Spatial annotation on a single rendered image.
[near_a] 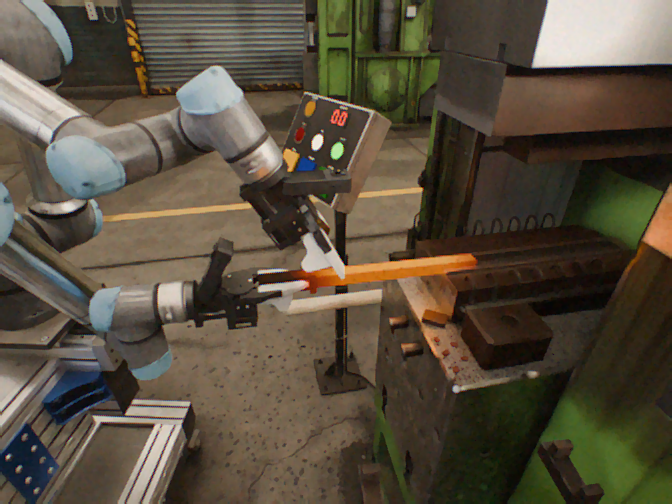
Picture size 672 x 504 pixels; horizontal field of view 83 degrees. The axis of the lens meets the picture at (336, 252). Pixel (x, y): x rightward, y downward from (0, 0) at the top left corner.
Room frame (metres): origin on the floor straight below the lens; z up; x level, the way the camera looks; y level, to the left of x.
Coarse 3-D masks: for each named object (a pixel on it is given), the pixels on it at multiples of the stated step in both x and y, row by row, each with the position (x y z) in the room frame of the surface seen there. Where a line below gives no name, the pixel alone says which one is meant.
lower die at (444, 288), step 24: (432, 240) 0.74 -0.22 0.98; (456, 240) 0.74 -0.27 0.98; (480, 240) 0.74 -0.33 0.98; (504, 240) 0.73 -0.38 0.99; (528, 240) 0.73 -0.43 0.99; (552, 240) 0.73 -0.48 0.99; (576, 240) 0.73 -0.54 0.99; (600, 240) 0.71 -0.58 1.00; (504, 264) 0.62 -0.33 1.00; (528, 264) 0.62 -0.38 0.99; (576, 264) 0.63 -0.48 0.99; (600, 264) 0.63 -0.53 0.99; (624, 264) 0.63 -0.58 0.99; (432, 288) 0.63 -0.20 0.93; (456, 288) 0.55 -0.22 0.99; (480, 288) 0.55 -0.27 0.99; (504, 288) 0.56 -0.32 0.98; (528, 288) 0.57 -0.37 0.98; (552, 288) 0.58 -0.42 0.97
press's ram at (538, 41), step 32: (448, 0) 0.74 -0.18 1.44; (480, 0) 0.64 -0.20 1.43; (512, 0) 0.56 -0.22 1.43; (544, 0) 0.50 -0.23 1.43; (576, 0) 0.50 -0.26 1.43; (608, 0) 0.51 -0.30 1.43; (640, 0) 0.52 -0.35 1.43; (448, 32) 0.72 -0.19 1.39; (480, 32) 0.62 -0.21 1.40; (512, 32) 0.55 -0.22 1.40; (544, 32) 0.49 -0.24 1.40; (576, 32) 0.50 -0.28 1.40; (608, 32) 0.51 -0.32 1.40; (640, 32) 0.52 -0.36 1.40; (512, 64) 0.54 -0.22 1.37; (544, 64) 0.50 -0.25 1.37; (576, 64) 0.51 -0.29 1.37; (608, 64) 0.51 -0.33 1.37; (640, 64) 0.52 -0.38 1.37
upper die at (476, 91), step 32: (448, 64) 0.70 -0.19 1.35; (480, 64) 0.61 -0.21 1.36; (448, 96) 0.69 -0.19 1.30; (480, 96) 0.59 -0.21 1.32; (512, 96) 0.55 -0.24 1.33; (544, 96) 0.56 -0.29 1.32; (576, 96) 0.57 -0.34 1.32; (608, 96) 0.58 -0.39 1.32; (640, 96) 0.59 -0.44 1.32; (480, 128) 0.57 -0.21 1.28; (512, 128) 0.55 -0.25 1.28; (544, 128) 0.56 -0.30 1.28; (576, 128) 0.57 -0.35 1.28; (608, 128) 0.58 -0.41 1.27; (640, 128) 0.59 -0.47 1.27
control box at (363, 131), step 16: (304, 96) 1.29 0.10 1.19; (320, 96) 1.23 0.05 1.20; (304, 112) 1.24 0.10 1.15; (320, 112) 1.19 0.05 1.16; (336, 112) 1.13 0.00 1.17; (352, 112) 1.09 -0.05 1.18; (368, 112) 1.04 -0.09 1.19; (304, 128) 1.20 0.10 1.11; (320, 128) 1.15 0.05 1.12; (336, 128) 1.10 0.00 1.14; (352, 128) 1.05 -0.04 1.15; (368, 128) 1.02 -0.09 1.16; (384, 128) 1.05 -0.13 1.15; (288, 144) 1.23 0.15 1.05; (304, 144) 1.17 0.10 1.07; (352, 144) 1.02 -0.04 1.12; (368, 144) 1.02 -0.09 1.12; (320, 160) 1.08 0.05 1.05; (336, 160) 1.03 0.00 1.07; (352, 160) 0.99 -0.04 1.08; (368, 160) 1.02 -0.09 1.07; (352, 176) 0.99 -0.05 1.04; (352, 192) 0.99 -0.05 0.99; (336, 208) 0.96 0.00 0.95; (352, 208) 0.99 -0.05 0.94
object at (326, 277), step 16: (448, 256) 0.63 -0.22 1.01; (464, 256) 0.63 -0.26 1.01; (272, 272) 0.57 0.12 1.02; (288, 272) 0.57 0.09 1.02; (304, 272) 0.57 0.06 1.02; (320, 272) 0.57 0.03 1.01; (352, 272) 0.57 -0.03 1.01; (368, 272) 0.57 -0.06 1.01; (384, 272) 0.58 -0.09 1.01; (400, 272) 0.59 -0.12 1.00; (416, 272) 0.59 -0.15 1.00; (432, 272) 0.60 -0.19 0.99; (304, 288) 0.55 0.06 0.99
